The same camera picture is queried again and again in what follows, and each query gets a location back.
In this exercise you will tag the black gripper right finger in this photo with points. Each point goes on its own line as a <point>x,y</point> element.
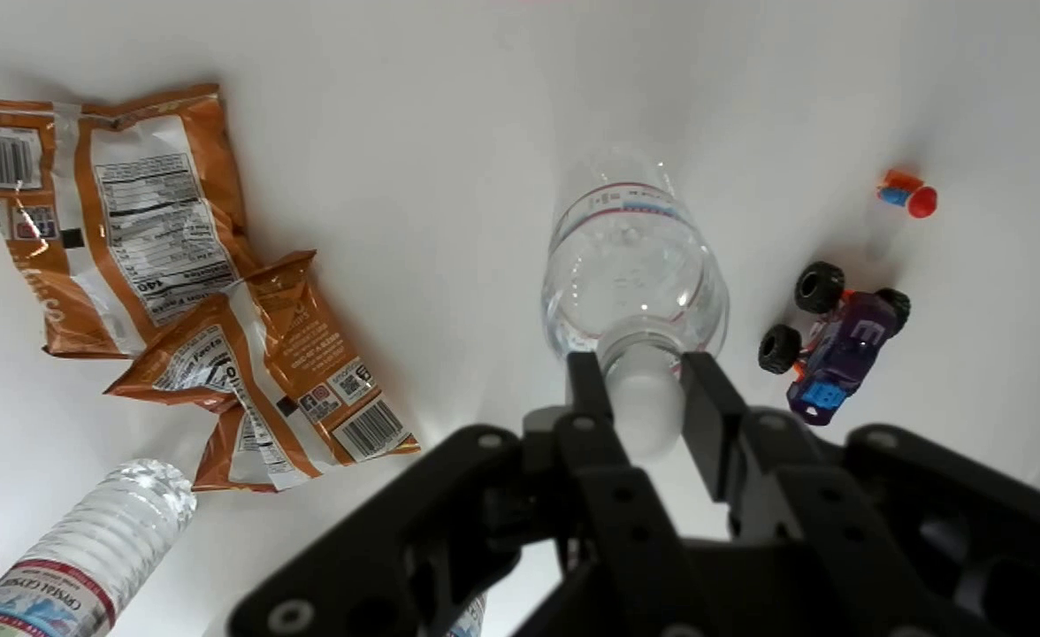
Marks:
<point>733,454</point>

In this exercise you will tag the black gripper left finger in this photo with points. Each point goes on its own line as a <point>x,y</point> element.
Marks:
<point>592,446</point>

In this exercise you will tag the small red blue toy piece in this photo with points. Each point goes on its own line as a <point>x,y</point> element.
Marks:
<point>910,197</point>

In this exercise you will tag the purple blue toy car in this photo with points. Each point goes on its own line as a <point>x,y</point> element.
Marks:
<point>838,356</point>

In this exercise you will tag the capped clear water bottle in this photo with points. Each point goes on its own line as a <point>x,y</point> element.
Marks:
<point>81,553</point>

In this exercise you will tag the white bottle cap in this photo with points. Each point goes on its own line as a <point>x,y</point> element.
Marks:
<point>645,408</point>

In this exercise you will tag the orange snack bag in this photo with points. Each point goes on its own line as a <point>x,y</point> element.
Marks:
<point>309,377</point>
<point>142,214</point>

